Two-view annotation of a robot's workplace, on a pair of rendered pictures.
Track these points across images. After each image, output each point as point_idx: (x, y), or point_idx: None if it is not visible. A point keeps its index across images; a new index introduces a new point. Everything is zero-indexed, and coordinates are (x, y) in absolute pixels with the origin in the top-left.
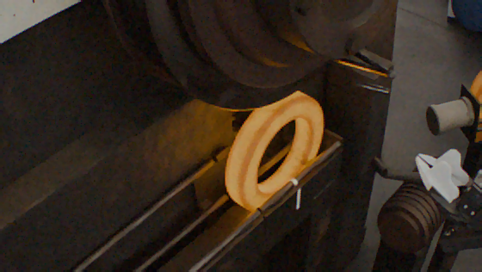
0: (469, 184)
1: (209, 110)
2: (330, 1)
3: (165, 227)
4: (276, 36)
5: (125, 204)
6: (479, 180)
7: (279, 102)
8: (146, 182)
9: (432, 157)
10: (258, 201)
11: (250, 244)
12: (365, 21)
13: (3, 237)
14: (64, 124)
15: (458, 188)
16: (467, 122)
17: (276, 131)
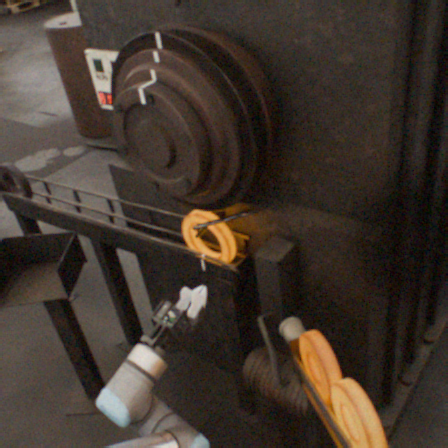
0: (191, 321)
1: None
2: (146, 161)
3: (182, 229)
4: None
5: (163, 201)
6: (168, 304)
7: (202, 213)
8: (172, 202)
9: (204, 294)
10: (193, 248)
11: (176, 255)
12: (165, 182)
13: (120, 170)
14: None
15: (177, 305)
16: None
17: (195, 222)
